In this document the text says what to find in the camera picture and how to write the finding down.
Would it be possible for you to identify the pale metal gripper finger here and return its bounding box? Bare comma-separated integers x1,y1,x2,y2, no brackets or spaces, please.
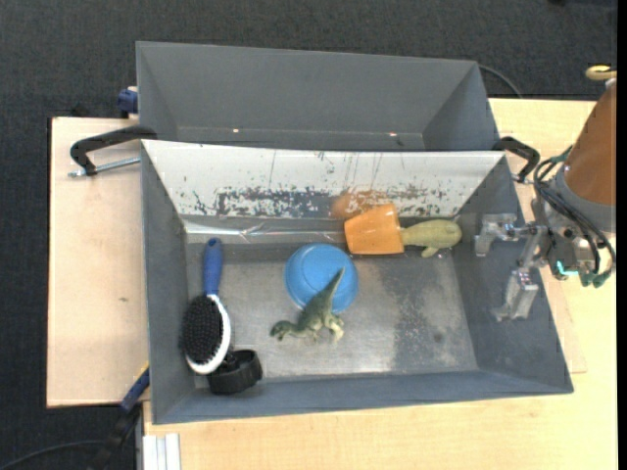
490,268,541,324
473,212,520,259

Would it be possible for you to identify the yellow-green toy animal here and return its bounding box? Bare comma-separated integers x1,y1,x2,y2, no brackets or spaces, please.
400,218,463,259

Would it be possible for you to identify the grey metal bin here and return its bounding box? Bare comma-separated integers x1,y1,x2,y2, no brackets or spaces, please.
134,40,575,426

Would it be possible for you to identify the orange cup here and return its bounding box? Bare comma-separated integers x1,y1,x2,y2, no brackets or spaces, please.
343,203,407,257

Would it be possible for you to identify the blue bowl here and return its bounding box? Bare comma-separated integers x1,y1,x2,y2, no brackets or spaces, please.
284,242,360,311

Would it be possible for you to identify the green toy dinosaur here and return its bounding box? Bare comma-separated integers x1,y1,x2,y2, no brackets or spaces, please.
268,265,347,347

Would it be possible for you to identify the black round cap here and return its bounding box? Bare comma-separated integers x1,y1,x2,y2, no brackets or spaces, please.
206,349,265,396

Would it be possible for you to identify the blue and white bristle brush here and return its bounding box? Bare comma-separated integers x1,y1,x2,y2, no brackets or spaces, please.
178,236,234,376

